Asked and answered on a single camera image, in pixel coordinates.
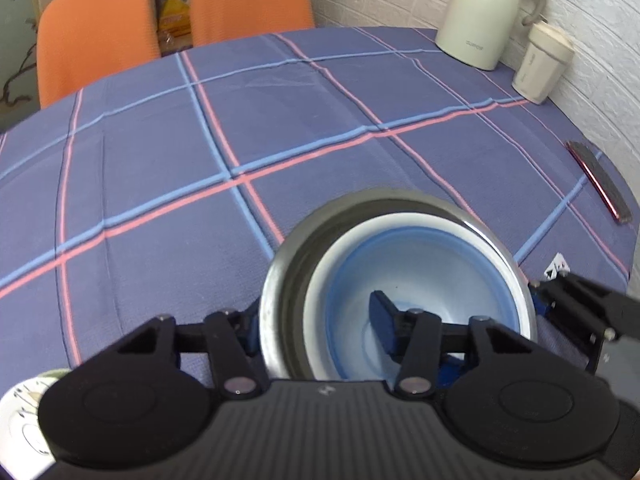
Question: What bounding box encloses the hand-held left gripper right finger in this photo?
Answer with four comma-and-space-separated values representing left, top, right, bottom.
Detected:
369, 290, 533, 399

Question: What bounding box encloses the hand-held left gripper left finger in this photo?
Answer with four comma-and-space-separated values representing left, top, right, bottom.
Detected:
112, 305, 271, 399

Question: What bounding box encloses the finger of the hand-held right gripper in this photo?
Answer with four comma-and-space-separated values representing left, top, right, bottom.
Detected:
530, 271, 640, 373

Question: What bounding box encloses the white ceramic bowl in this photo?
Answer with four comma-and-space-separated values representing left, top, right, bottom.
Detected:
302, 212, 522, 381

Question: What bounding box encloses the blue plastic bowl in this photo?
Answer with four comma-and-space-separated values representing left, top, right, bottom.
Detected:
325, 227, 517, 381

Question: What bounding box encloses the stainless steel bowl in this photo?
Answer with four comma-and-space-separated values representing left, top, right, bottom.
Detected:
259, 187, 539, 382

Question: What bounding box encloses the white floral plate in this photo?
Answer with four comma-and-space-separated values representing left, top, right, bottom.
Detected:
0, 375, 61, 467

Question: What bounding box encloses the red mobile phone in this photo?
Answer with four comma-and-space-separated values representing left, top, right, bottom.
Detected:
565, 140, 634, 225

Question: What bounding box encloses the pale green plate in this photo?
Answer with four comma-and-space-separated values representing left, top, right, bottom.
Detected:
35, 367, 74, 386

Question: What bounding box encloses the blue plaid tablecloth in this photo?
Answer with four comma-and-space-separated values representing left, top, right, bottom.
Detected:
0, 25, 634, 397

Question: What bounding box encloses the cream lidded cup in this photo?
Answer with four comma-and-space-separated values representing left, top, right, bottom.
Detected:
511, 22, 575, 105

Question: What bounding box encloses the cream thermal jug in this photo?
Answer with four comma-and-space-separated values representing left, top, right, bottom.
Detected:
434, 0, 549, 71

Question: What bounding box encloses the orange chair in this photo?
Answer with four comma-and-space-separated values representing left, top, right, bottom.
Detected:
189, 0, 316, 48
37, 0, 161, 109

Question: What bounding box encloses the yellow packet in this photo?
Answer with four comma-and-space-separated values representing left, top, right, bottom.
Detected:
152, 0, 194, 54

